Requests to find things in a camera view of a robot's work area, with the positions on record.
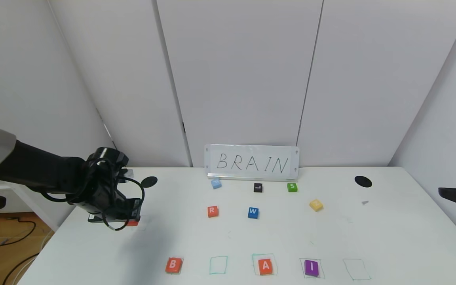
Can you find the white BRAIN sign board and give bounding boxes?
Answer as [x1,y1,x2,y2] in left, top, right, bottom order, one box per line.
[205,144,300,182]

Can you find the orange letter B block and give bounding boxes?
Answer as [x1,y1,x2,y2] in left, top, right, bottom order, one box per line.
[165,258,183,274]

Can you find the white shelf frame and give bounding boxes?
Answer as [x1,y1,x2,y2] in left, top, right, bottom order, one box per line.
[0,178,59,232]

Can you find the black floor cable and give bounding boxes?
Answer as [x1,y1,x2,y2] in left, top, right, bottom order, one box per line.
[2,253,40,285]
[0,214,37,248]

